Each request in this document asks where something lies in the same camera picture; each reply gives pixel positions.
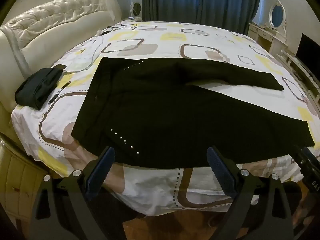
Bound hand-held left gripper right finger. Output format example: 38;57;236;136
206;146;295;240

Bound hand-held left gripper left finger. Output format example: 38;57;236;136
32;146;125;240

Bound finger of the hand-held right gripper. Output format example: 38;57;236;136
291;145;320;172

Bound black pants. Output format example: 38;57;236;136
71;56;315;169

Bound cream nightstand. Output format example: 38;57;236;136
0;134;51;222

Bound black pen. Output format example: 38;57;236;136
48;81;72;105

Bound cream television cabinet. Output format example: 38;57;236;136
280;49;320;110

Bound folded black garment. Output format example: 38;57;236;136
14;64;67;111

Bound black television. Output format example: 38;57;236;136
296;33;320;67

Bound cream dressing table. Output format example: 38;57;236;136
247;21;288;53

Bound patterned bed sheet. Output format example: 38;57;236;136
11;20;320;217

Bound oval white-framed mirror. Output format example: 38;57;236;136
269;0;287;34

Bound cream tufted headboard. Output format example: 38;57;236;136
0;0;122;135

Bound round white desk fan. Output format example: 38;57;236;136
130;2;142;20

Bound dark blue curtain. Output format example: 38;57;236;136
141;0;262;29

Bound white cable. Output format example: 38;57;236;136
64;30;110;74

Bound black cable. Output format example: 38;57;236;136
105;21;141;34

